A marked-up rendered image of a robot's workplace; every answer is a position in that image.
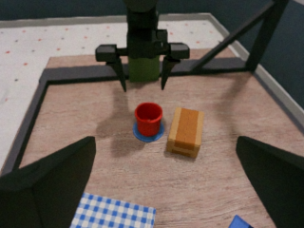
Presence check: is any red cup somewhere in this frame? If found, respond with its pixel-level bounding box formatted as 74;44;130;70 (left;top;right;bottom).
135;103;162;137

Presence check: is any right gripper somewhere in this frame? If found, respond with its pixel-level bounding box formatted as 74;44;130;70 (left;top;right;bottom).
95;13;190;92

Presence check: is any blue round coaster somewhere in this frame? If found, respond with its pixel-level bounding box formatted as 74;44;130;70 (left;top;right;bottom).
133;122;164;143

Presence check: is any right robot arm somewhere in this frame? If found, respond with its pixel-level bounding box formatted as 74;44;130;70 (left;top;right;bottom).
123;0;168;59

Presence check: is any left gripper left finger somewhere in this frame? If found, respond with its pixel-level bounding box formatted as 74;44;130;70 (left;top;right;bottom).
0;136;97;228

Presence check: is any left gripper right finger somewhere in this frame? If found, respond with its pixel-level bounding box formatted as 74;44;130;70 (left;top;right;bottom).
236;136;304;228

